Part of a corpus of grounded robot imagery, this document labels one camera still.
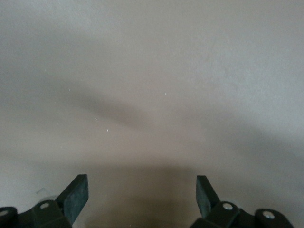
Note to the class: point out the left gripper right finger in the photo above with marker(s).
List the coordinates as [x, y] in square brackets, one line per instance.
[204, 199]

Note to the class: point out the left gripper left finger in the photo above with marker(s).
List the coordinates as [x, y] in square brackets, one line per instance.
[73, 202]

